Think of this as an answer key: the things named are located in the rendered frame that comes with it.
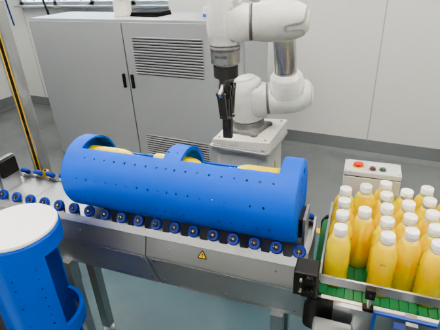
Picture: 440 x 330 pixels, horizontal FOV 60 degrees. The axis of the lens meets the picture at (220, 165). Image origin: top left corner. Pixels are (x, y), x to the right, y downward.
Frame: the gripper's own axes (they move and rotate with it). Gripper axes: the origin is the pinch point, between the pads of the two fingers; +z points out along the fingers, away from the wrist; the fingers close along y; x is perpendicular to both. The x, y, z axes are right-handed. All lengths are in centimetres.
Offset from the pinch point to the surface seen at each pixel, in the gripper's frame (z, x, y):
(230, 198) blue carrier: 18.4, 4.9, 12.9
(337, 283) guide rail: 37, 40, 20
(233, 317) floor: 133, -14, -37
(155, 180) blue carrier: 16.7, -22.2, 12.2
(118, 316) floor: 133, -78, -16
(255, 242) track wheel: 36.4, 12.3, 10.1
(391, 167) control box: 23, 53, -31
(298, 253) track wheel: 37.0, 26.7, 10.7
